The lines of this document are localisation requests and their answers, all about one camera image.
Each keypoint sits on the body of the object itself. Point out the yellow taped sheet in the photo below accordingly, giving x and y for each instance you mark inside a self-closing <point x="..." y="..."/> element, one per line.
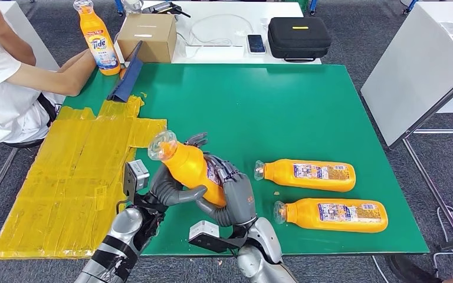
<point x="54" y="175"/>

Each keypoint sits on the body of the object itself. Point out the orange detergent bottle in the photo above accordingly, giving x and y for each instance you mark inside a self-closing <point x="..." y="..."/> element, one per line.
<point x="312" y="186"/>
<point x="101" y="50"/>
<point x="304" y="218"/>
<point x="187" y="168"/>

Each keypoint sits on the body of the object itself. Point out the green plastic crate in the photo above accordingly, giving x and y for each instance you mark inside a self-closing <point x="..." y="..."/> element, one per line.
<point x="297" y="4"/>

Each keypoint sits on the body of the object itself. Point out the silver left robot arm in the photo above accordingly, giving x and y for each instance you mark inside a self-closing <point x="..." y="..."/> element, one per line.
<point x="127" y="226"/>

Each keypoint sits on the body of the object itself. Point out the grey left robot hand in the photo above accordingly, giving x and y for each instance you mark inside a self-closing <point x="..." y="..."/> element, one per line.
<point x="168" y="193"/>

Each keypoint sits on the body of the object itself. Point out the smartphone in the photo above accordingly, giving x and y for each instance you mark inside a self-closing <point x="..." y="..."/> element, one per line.
<point x="256" y="43"/>

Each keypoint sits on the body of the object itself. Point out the black shoe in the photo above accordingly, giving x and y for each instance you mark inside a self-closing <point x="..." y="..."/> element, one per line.
<point x="410" y="273"/>

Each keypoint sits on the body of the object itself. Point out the blue frame leg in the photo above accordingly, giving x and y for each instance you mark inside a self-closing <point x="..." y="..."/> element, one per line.
<point x="119" y="6"/>
<point x="313" y="5"/>
<point x="409" y="5"/>

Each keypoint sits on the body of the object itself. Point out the green table mat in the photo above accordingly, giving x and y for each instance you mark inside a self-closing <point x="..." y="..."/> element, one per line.
<point x="230" y="109"/>

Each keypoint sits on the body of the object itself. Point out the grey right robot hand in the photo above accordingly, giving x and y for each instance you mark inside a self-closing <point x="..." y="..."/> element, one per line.
<point x="240" y="199"/>

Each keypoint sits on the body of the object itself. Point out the white side table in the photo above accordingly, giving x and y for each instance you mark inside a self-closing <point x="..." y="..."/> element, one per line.
<point x="414" y="70"/>

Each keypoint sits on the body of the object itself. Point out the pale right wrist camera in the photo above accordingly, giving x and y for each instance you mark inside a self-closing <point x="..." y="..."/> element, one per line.
<point x="204" y="229"/>

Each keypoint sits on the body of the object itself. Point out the black stool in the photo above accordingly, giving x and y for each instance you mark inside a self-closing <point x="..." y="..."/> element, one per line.
<point x="19" y="143"/>

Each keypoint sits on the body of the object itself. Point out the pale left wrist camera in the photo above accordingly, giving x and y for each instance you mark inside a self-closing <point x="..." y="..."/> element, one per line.
<point x="136" y="177"/>

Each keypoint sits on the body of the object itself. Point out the dark blue folder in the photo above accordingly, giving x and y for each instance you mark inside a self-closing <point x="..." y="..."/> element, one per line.
<point x="128" y="80"/>

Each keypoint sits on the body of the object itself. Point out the brown cardboard box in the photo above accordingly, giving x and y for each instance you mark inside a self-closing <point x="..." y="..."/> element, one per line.
<point x="147" y="38"/>

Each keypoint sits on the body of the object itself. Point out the black right camera bracket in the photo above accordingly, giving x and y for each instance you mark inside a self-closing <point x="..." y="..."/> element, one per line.
<point x="214" y="245"/>

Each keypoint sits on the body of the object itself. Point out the black handheld device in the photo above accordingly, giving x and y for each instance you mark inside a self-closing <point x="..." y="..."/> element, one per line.
<point x="163" y="7"/>

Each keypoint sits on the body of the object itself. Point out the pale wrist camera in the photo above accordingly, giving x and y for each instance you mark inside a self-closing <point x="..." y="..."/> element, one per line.
<point x="136" y="177"/>
<point x="204" y="229"/>

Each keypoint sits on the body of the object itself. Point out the black carry case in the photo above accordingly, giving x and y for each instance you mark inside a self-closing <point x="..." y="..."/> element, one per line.
<point x="298" y="43"/>

